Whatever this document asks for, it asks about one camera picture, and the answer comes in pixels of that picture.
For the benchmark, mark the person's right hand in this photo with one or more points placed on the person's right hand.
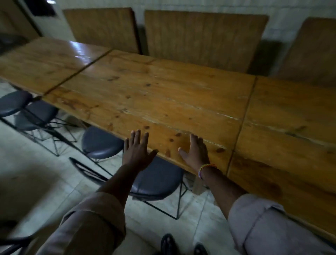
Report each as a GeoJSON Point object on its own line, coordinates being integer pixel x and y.
{"type": "Point", "coordinates": [196, 156]}

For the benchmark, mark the person's left hand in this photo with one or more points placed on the person's left hand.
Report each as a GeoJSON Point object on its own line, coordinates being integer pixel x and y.
{"type": "Point", "coordinates": [135, 156]}

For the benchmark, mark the person's left middle finger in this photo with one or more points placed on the person's left middle finger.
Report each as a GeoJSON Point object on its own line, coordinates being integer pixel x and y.
{"type": "Point", "coordinates": [137, 137]}

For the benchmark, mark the person's left thumb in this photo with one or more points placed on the person's left thumb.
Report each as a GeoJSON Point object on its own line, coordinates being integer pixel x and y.
{"type": "Point", "coordinates": [152, 154]}

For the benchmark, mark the person's left little finger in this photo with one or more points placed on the person's left little finger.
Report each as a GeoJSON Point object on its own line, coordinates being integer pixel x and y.
{"type": "Point", "coordinates": [126, 145]}

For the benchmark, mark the person's right thumb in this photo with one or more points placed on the person's right thumb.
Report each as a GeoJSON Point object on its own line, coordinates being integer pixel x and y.
{"type": "Point", "coordinates": [183, 153]}

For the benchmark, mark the person's right forearm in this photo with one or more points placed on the person's right forearm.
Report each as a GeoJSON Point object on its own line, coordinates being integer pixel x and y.
{"type": "Point", "coordinates": [223, 190]}

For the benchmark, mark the person's left forearm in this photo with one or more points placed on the person's left forearm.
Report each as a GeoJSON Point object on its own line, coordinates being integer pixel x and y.
{"type": "Point", "coordinates": [121, 182]}

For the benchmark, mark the grey round stool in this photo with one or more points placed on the grey round stool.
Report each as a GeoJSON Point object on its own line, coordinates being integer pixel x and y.
{"type": "Point", "coordinates": [158, 180]}
{"type": "Point", "coordinates": [13, 103]}
{"type": "Point", "coordinates": [101, 143]}
{"type": "Point", "coordinates": [38, 114]}

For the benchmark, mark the beige left shirt sleeve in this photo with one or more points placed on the beige left shirt sleeve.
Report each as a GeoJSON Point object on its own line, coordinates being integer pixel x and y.
{"type": "Point", "coordinates": [89, 226]}

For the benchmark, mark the beige shirt sleeve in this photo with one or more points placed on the beige shirt sleeve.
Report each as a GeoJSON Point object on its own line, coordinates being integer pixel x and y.
{"type": "Point", "coordinates": [270, 228]}
{"type": "Point", "coordinates": [89, 226]}

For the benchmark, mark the black left shoe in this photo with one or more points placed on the black left shoe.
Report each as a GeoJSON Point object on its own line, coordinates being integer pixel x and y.
{"type": "Point", "coordinates": [168, 245]}

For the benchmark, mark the black shoe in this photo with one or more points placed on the black shoe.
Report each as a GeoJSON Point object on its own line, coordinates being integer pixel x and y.
{"type": "Point", "coordinates": [200, 250]}
{"type": "Point", "coordinates": [168, 245]}

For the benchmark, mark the black right shoe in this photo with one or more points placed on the black right shoe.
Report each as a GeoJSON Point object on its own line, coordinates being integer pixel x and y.
{"type": "Point", "coordinates": [200, 250]}

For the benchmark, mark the wooden board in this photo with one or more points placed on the wooden board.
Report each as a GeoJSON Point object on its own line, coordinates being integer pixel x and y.
{"type": "Point", "coordinates": [105, 27]}
{"type": "Point", "coordinates": [204, 39]}
{"type": "Point", "coordinates": [312, 52]}

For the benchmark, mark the beige right shirt sleeve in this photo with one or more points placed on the beige right shirt sleeve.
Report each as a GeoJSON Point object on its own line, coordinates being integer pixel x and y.
{"type": "Point", "coordinates": [270, 228]}

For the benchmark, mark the black chair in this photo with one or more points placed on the black chair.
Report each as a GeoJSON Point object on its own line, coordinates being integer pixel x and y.
{"type": "Point", "coordinates": [11, 240]}

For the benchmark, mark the black metal chair frame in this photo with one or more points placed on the black metal chair frame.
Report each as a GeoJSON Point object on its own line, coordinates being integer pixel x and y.
{"type": "Point", "coordinates": [85, 170]}

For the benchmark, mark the dark wall window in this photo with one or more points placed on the dark wall window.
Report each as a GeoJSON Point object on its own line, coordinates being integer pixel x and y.
{"type": "Point", "coordinates": [39, 7]}

